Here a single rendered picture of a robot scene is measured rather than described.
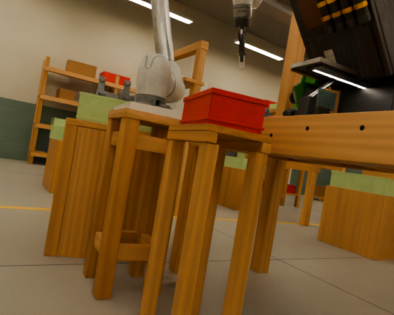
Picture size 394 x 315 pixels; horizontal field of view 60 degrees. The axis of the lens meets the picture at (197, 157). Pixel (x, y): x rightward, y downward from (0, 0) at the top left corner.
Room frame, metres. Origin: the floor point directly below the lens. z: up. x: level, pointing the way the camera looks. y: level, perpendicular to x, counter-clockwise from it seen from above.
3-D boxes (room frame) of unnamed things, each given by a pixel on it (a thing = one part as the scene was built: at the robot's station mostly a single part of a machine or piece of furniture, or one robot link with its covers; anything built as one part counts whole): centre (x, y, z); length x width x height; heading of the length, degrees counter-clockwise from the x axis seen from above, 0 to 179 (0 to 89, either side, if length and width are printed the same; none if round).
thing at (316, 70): (1.42, -0.53, 1.11); 0.39 x 0.16 x 0.03; 117
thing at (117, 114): (1.69, 0.27, 0.83); 0.32 x 0.32 x 0.04; 28
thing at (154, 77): (1.70, 0.28, 1.05); 0.18 x 0.16 x 0.22; 163
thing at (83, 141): (2.26, 0.51, 0.39); 0.68 x 0.52 x 0.79; 107
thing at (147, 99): (1.67, 0.27, 0.91); 0.22 x 0.18 x 0.06; 25
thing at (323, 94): (1.38, -0.48, 0.97); 0.10 x 0.02 x 0.14; 117
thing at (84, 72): (7.83, 2.16, 1.14); 3.01 x 0.54 x 2.28; 121
